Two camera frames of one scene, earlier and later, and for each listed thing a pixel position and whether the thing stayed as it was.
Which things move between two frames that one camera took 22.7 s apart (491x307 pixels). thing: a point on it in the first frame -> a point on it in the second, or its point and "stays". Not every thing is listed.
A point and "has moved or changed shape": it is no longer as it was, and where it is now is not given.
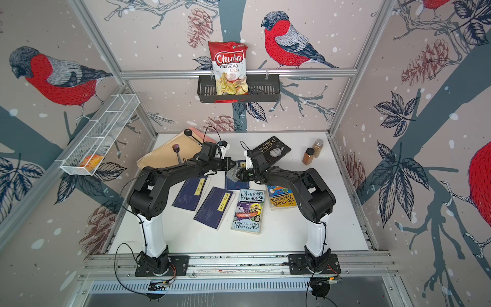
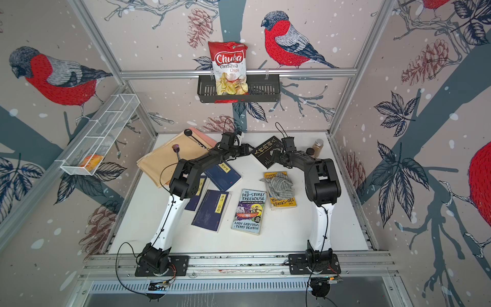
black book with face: [273, 149] stays
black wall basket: [259, 89] stays
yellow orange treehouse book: [280, 197] stays
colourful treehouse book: [249, 212] stays
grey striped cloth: [231, 173] -> [280, 185]
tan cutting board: [164, 154] stays
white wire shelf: [95, 147] stays
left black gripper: [227, 160] -> [245, 149]
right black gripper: [241, 176] -> [275, 156]
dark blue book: [215, 207] has moved or changed shape
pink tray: [202, 136] stays
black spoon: [188, 132] stays
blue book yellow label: [231, 184] has moved or changed shape
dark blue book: [188, 196] stays
